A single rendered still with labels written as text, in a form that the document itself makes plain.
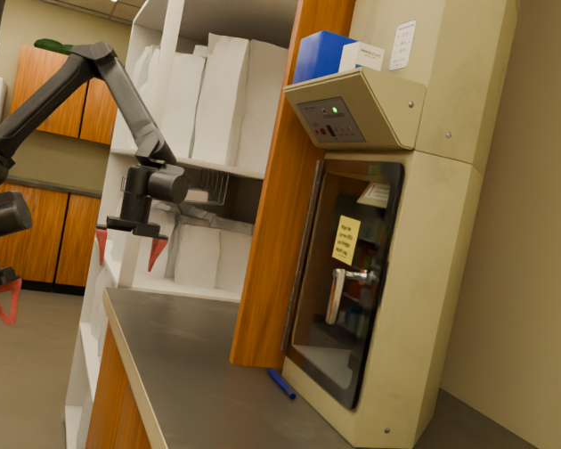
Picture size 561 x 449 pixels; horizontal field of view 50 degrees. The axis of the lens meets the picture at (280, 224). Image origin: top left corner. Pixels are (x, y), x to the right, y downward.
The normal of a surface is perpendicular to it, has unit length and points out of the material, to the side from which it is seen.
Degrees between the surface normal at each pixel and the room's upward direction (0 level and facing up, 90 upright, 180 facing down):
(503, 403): 90
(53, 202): 90
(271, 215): 90
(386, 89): 90
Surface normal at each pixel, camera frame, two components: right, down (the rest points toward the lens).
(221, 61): 0.06, -0.05
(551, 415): -0.92, -0.16
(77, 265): 0.35, 0.12
